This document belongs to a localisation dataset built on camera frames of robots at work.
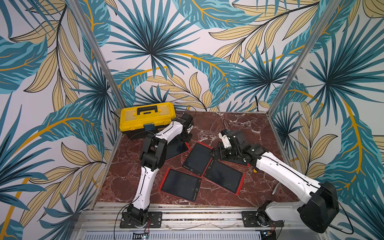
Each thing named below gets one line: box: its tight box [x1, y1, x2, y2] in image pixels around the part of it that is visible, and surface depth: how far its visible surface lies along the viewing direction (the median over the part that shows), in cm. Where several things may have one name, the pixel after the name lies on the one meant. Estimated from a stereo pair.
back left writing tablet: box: [181, 141, 213, 177], surface depth 95 cm
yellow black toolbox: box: [119, 102, 176, 140], surface depth 96 cm
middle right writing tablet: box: [201, 157, 250, 196], surface depth 92 cm
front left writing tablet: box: [158, 167, 203, 203], surface depth 88 cm
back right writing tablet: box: [218, 159, 254, 171], surface depth 94 cm
